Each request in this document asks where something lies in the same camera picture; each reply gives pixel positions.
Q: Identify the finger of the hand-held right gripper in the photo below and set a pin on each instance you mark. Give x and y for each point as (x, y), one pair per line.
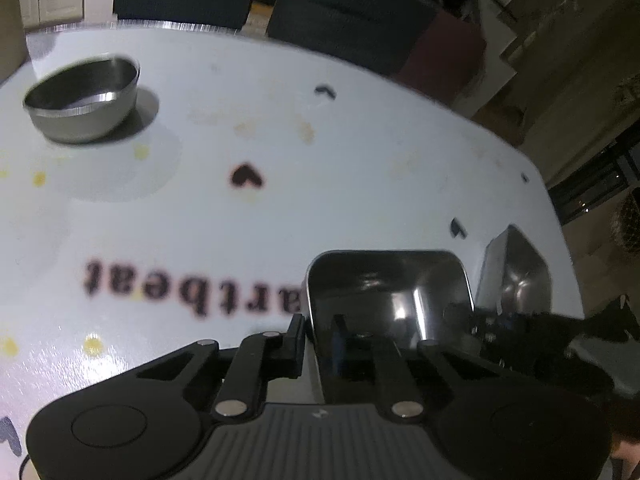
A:
(510, 330)

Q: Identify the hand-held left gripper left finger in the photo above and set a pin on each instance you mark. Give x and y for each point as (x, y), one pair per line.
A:
(298, 355)

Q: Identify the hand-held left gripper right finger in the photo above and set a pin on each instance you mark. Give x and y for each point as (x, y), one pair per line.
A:
(341, 350)

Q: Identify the small rectangular steel container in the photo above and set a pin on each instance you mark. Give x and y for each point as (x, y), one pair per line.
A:
(520, 270)

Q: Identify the large rectangular steel container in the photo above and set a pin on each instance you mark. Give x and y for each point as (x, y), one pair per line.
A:
(400, 280)

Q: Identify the round steel bowl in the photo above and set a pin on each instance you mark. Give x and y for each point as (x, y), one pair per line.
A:
(75, 120)

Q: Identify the person's right forearm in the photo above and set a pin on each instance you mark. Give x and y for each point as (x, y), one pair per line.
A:
(627, 455)

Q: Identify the maroon chair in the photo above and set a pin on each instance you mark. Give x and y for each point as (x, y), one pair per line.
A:
(440, 60)

